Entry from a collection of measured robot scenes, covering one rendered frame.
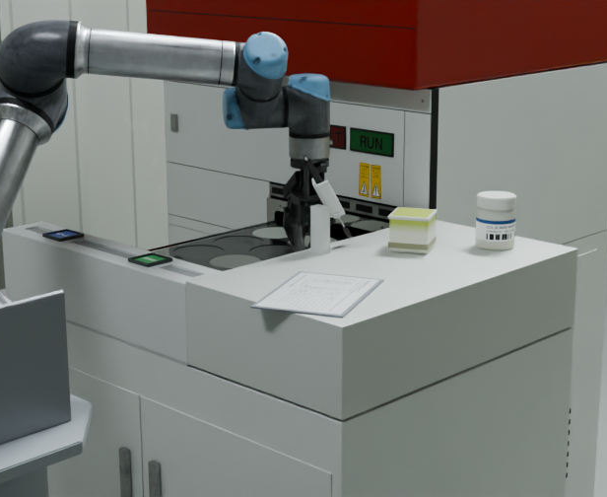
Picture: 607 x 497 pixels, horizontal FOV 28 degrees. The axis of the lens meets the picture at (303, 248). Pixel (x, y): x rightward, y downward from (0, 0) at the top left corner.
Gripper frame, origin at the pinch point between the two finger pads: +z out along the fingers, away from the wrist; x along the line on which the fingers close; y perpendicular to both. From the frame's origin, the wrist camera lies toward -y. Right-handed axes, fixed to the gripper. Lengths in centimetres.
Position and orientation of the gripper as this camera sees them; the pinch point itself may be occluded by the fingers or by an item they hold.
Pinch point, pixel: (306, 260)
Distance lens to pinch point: 233.8
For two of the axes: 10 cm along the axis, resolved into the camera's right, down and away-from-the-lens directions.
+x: 9.6, -0.7, 2.6
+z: 0.0, 9.7, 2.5
